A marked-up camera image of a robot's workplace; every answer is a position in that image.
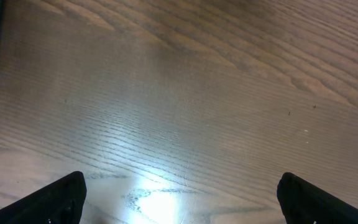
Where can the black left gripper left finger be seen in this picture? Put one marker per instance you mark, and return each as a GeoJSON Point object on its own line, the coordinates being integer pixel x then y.
{"type": "Point", "coordinates": [59, 202]}

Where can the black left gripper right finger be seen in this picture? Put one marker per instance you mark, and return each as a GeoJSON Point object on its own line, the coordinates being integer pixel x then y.
{"type": "Point", "coordinates": [302, 202]}

